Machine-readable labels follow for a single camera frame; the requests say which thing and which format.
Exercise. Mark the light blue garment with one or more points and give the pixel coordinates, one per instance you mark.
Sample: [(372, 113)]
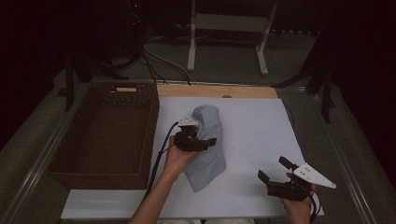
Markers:
[(208, 165)]

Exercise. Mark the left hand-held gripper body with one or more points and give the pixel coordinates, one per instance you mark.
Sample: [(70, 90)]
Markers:
[(188, 140)]

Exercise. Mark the person's left hand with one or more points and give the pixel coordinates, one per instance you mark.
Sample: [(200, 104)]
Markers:
[(179, 160)]

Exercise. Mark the white metal stand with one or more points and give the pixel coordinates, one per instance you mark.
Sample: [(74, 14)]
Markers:
[(229, 22)]

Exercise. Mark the white table mat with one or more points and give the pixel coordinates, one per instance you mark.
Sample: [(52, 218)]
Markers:
[(258, 133)]

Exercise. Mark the brown wicker basket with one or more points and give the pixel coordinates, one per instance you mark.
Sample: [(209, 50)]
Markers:
[(106, 133)]

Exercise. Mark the black floor stand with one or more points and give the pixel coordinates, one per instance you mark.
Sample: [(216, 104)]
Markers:
[(326, 93), (70, 84)]

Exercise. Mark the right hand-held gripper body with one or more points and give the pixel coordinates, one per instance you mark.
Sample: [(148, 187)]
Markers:
[(311, 176)]

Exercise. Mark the metal frame rail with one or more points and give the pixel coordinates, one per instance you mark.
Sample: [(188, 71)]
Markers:
[(40, 161), (345, 168)]

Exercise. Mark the person's right hand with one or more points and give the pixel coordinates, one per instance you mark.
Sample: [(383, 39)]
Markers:
[(300, 207)]

